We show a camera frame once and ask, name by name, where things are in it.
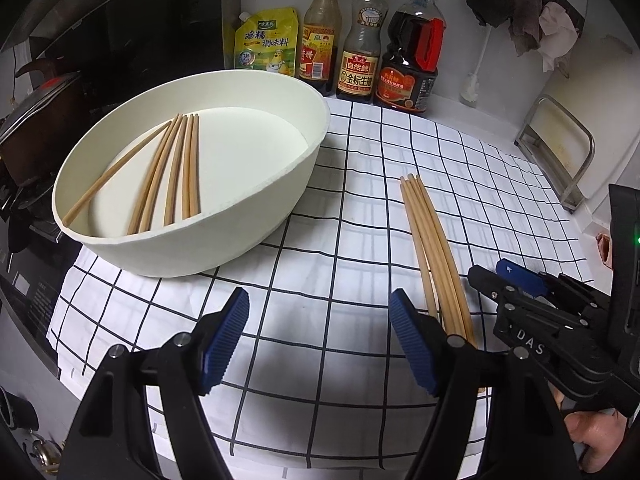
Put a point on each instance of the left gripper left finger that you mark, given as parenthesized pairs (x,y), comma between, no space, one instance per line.
(111,435)

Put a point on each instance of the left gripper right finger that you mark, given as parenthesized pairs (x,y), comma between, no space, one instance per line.
(526,437)

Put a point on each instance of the wooden chopstick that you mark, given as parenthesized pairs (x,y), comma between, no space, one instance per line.
(134,223)
(446,298)
(441,288)
(149,208)
(420,251)
(195,187)
(171,195)
(110,172)
(186,170)
(454,277)

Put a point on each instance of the right hand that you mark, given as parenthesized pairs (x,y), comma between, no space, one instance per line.
(601,433)

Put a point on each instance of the pink sponge cloth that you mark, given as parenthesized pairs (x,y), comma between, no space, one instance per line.
(605,249)

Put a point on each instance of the metal kettle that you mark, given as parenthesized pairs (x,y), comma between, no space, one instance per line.
(44,453)

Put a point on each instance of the wooden chopstick on cloth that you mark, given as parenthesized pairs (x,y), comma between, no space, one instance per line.
(446,298)
(420,251)
(441,288)
(454,277)

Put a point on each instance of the white black checkered cloth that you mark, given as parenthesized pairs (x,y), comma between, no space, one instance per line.
(318,387)

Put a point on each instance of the metal rack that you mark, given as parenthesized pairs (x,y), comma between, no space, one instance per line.
(562,147)

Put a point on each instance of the black gas stove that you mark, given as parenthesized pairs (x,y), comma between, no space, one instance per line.
(35,257)

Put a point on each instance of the white dish brush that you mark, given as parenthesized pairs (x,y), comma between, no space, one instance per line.
(470,89)

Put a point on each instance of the dark red cooking pot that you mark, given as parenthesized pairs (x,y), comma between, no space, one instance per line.
(40,145)

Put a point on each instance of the hanging pink rag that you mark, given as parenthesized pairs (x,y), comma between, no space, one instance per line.
(558,35)

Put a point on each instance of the white oval bowl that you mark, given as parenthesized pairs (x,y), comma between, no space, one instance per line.
(260,134)

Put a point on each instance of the large dark soy sauce jug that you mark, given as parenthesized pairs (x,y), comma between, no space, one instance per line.
(409,65)

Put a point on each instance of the glass pot lid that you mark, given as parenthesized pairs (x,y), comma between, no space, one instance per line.
(35,102)

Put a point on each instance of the clear soy sauce bottle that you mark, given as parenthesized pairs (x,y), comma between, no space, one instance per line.
(361,51)

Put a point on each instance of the hanging dark rag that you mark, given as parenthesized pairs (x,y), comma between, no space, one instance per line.
(522,16)

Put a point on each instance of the yellow seasoning pouch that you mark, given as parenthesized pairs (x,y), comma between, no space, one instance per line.
(267,40)

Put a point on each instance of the yellow-cap vinegar bottle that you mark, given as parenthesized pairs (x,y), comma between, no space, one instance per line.
(322,24)

